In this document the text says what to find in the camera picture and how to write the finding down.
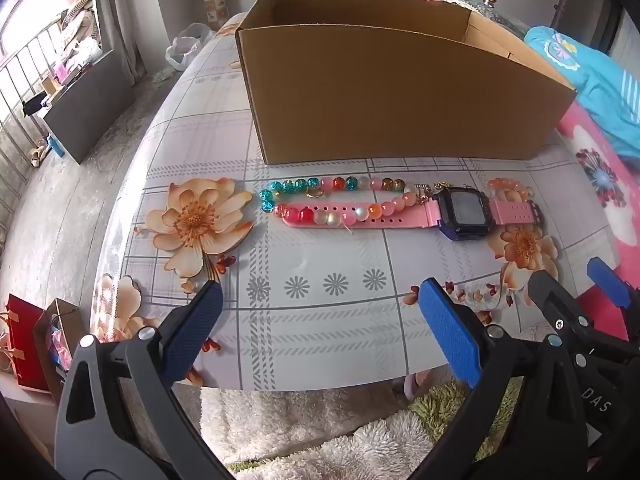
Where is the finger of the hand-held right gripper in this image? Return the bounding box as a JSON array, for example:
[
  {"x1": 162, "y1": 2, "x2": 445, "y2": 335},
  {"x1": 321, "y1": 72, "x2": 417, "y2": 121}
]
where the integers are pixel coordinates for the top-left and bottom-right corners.
[
  {"x1": 527, "y1": 269, "x2": 598, "y2": 361},
  {"x1": 586, "y1": 256, "x2": 640, "y2": 346}
]

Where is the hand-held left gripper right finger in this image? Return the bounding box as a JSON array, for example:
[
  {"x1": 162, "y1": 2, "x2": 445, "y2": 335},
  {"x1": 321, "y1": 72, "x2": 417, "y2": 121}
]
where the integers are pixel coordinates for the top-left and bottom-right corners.
[{"x1": 419, "y1": 276, "x2": 591, "y2": 480}]

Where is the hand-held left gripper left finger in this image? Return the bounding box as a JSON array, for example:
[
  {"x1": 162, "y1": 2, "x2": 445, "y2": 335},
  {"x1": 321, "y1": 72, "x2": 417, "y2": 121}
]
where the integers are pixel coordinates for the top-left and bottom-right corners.
[{"x1": 54, "y1": 279, "x2": 236, "y2": 480}]

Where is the pink strap digital watch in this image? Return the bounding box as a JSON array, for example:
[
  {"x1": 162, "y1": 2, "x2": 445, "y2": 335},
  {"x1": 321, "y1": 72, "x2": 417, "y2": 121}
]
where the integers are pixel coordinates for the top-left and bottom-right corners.
[{"x1": 272, "y1": 186, "x2": 546, "y2": 243}]

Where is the orange pink bead bracelet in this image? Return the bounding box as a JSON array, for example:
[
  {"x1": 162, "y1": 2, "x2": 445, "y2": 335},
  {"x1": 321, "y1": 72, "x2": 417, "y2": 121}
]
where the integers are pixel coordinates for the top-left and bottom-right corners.
[{"x1": 487, "y1": 176, "x2": 536, "y2": 202}]

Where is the multicolour glass bead bracelet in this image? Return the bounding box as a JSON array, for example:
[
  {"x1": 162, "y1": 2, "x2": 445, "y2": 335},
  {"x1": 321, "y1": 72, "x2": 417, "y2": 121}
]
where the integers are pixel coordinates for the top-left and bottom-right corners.
[{"x1": 258, "y1": 174, "x2": 435, "y2": 227}]

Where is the brown cardboard box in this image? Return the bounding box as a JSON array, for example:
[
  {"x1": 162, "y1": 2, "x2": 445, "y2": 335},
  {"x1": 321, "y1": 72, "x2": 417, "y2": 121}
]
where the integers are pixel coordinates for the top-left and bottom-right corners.
[{"x1": 235, "y1": 0, "x2": 578, "y2": 166}]

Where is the green shaggy rug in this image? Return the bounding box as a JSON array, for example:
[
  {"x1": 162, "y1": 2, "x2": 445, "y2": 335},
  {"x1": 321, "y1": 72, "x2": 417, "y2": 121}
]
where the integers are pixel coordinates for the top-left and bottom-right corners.
[{"x1": 410, "y1": 380, "x2": 521, "y2": 461}]

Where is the floral plaid tablecloth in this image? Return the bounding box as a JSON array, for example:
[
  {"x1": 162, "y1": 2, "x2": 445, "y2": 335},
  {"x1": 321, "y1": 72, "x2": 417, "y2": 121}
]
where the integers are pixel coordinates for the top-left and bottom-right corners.
[{"x1": 97, "y1": 12, "x2": 621, "y2": 391}]

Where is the brown paper bag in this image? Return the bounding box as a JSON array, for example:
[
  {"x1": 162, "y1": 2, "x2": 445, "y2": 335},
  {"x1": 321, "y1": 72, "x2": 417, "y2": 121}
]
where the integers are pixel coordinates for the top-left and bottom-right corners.
[{"x1": 32, "y1": 297, "x2": 88, "y2": 401}]

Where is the white fluffy rug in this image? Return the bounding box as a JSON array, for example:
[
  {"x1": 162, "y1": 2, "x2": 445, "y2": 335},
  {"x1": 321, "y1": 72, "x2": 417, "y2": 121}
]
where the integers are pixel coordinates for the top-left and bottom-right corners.
[{"x1": 200, "y1": 385, "x2": 451, "y2": 466}]

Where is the pink floral blanket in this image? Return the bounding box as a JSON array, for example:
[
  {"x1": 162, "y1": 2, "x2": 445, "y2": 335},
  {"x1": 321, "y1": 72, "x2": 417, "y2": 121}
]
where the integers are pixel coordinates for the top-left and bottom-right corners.
[{"x1": 552, "y1": 95, "x2": 640, "y2": 341}]

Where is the red gift bag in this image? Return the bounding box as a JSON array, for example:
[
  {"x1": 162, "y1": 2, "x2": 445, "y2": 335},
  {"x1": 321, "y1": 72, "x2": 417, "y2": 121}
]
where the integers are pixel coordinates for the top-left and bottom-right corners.
[{"x1": 0, "y1": 294, "x2": 51, "y2": 392}]

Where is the blue garment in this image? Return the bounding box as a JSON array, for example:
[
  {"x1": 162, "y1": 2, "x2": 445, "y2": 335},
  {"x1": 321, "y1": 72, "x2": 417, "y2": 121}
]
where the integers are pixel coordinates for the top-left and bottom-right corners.
[{"x1": 522, "y1": 25, "x2": 640, "y2": 158}]

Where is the beige sandals pair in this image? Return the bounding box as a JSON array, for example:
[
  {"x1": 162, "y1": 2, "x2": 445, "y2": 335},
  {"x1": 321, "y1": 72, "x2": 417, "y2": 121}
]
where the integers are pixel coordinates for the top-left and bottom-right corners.
[{"x1": 25, "y1": 144, "x2": 52, "y2": 167}]

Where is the grey lace pillow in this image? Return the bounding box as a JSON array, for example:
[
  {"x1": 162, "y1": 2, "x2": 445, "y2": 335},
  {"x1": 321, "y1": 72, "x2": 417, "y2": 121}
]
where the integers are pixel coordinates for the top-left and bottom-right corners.
[{"x1": 442, "y1": 0, "x2": 531, "y2": 43}]

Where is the white plastic bag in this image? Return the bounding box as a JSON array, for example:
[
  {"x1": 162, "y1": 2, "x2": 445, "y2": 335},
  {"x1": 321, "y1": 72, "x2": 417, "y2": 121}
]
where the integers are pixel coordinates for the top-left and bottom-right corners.
[{"x1": 165, "y1": 22, "x2": 216, "y2": 72}]

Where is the metal balcony railing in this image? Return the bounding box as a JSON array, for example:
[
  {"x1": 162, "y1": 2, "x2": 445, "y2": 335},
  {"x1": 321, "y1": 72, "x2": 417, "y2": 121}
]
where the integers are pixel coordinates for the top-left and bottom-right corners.
[{"x1": 0, "y1": 25, "x2": 66, "y2": 186}]

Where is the grey curtain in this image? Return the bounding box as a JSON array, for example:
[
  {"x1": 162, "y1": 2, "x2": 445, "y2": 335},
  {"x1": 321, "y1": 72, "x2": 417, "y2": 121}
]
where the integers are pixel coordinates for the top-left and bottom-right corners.
[{"x1": 92, "y1": 0, "x2": 168, "y2": 86}]

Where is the dark metal bed frame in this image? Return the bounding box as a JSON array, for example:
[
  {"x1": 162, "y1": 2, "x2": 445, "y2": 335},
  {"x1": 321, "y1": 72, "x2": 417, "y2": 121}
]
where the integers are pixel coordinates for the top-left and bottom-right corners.
[{"x1": 547, "y1": 0, "x2": 630, "y2": 56}]

